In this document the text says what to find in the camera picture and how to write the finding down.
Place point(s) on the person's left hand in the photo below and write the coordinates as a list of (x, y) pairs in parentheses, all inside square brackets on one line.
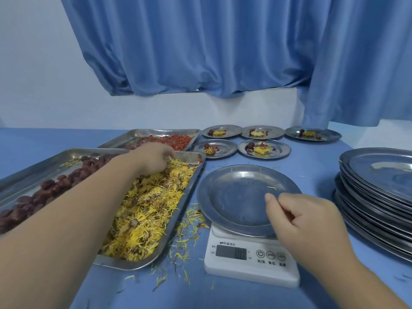
[(151, 159)]

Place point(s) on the person's right hand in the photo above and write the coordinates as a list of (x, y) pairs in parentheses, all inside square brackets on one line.
[(312, 231)]

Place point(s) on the pile of yellow chrysanthemums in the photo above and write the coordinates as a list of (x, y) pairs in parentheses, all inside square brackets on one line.
[(148, 215)]

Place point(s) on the stack of steel plates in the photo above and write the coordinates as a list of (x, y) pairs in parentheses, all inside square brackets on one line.
[(376, 196)]

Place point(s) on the round steel plate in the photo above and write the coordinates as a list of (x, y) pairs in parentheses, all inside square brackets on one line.
[(233, 131), (228, 148), (238, 199), (283, 149), (276, 132), (331, 135)]

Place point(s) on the white digital kitchen scale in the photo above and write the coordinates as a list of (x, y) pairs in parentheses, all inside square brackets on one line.
[(244, 273)]

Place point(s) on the person's left forearm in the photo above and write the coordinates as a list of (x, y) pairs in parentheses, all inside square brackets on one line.
[(58, 241)]

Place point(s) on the rectangular steel tray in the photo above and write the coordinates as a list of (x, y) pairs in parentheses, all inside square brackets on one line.
[(128, 265), (32, 173), (119, 139)]

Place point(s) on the blue tablecloth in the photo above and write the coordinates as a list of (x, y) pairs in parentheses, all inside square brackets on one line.
[(241, 296)]

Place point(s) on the wide blue curtain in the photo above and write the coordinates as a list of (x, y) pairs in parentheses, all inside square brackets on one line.
[(193, 41)]

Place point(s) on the narrow blue curtain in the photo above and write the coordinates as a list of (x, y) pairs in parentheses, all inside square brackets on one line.
[(363, 61)]

